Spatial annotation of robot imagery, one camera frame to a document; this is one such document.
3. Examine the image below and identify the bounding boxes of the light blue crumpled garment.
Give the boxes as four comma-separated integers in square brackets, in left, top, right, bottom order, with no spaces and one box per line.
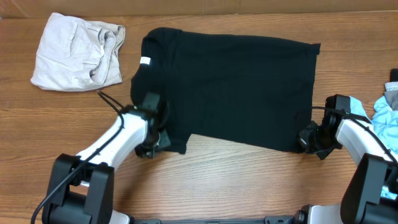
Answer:
[349,96,398,199]

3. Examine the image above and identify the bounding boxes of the beige folded shorts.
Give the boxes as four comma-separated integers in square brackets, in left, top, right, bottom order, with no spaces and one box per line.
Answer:
[30,12,126,91]

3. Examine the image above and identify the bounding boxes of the black t-shirt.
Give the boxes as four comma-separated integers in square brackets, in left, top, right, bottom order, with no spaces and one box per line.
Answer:
[131,27,320,154]

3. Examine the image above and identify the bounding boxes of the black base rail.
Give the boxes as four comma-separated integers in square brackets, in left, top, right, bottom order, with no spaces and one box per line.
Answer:
[132,215,294,224]

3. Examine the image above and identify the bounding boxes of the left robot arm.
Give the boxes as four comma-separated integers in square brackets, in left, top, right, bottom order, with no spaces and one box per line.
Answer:
[31,91,171,224]

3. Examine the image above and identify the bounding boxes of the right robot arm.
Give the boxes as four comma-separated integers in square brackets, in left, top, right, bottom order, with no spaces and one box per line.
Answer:
[289,95,397,224]

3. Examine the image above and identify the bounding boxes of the black cloth at table edge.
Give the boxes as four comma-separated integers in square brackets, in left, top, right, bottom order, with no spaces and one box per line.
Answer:
[390,68,398,82]

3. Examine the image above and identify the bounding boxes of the grey garment with white band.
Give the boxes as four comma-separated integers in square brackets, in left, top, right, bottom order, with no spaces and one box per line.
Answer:
[384,82,398,110]

